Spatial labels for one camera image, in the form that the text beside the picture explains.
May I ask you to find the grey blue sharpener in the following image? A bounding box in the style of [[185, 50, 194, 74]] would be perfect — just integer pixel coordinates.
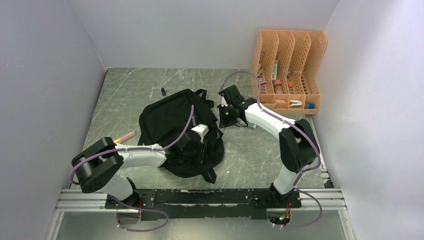
[[304, 103, 316, 109]]

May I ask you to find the black student backpack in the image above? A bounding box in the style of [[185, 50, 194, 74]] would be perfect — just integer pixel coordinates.
[[138, 89, 225, 184]]

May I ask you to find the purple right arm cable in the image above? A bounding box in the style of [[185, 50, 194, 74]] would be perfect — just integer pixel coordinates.
[[219, 71, 323, 230]]

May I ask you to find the pink bottle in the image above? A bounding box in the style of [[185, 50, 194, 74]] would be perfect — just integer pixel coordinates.
[[273, 79, 284, 94]]

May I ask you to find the green white glue stick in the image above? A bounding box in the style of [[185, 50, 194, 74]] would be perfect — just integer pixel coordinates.
[[246, 122, 257, 129]]

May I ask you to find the tall white green box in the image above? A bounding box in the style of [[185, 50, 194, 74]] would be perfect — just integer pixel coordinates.
[[271, 59, 278, 81]]

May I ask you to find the dark blue pen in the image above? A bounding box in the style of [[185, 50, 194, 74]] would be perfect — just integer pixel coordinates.
[[160, 87, 166, 97]]

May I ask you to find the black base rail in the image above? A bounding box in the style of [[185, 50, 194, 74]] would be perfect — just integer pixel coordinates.
[[125, 188, 302, 221]]

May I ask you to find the pink yellow highlighter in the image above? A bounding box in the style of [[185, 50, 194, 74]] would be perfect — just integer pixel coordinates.
[[113, 131, 137, 144]]

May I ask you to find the white red staples box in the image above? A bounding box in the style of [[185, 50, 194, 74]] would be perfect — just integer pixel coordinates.
[[258, 77, 267, 86]]

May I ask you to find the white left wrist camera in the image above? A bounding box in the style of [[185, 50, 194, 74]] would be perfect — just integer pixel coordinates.
[[192, 124, 209, 138]]

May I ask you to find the white stapler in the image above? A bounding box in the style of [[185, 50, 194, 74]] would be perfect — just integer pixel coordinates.
[[289, 99, 303, 109]]

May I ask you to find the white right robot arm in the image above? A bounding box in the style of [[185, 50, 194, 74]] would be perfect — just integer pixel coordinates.
[[218, 85, 321, 207]]

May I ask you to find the orange plastic desk organizer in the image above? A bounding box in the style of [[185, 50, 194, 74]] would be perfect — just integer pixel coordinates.
[[249, 29, 328, 115]]

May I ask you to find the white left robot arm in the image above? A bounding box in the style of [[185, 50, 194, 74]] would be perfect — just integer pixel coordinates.
[[69, 127, 216, 208]]

